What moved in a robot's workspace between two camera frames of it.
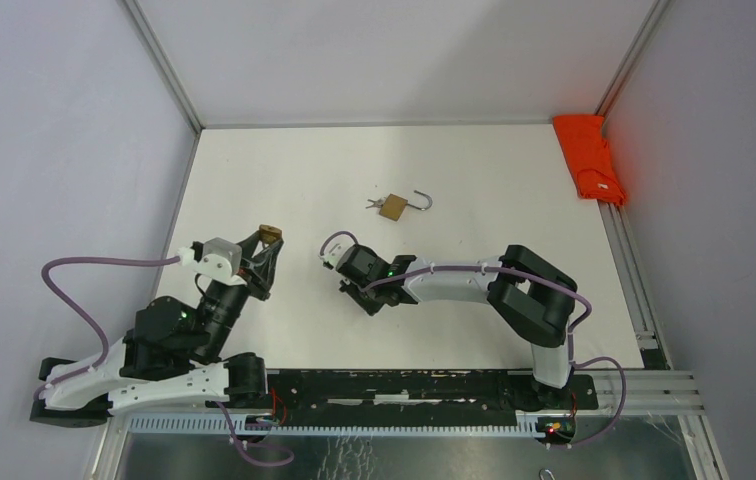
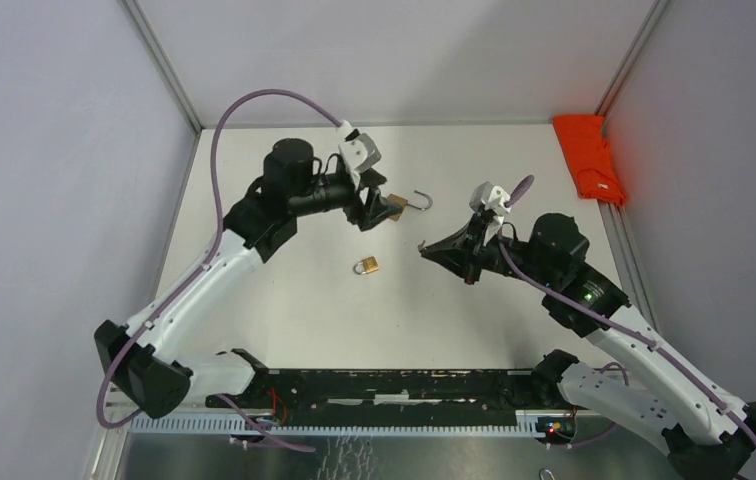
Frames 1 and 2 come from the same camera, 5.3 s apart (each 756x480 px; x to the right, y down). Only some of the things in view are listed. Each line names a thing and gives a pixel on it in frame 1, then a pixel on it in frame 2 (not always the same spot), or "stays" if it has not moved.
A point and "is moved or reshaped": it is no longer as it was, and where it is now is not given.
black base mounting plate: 416,390 stays
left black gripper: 259,277 to 376,209
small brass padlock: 269,234 is moved or reshaped
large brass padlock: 395,206 stays
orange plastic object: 589,156 stays
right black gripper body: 364,295 to 488,255
